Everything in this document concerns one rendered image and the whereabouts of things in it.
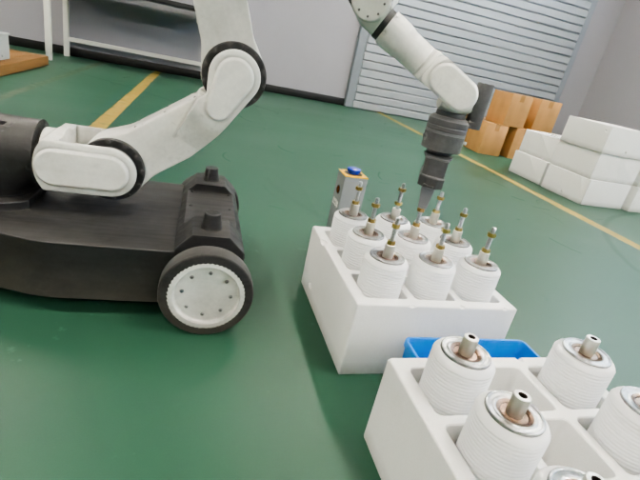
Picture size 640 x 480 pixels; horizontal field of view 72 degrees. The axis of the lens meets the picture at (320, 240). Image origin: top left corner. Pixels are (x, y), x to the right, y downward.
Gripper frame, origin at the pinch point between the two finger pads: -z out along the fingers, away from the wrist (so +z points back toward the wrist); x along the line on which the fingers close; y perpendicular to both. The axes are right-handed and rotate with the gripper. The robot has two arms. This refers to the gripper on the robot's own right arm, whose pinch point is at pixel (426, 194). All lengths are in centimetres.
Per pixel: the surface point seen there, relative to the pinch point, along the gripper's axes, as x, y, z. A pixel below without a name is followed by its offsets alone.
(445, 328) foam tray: 15.8, 11.7, -23.4
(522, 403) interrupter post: 55, 16, -8
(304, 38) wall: -471, -176, 33
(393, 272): 20.1, -2.4, -12.3
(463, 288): 8.6, 13.7, -16.3
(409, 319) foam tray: 20.4, 3.4, -21.4
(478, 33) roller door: -567, 28, 85
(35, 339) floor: 45, -65, -36
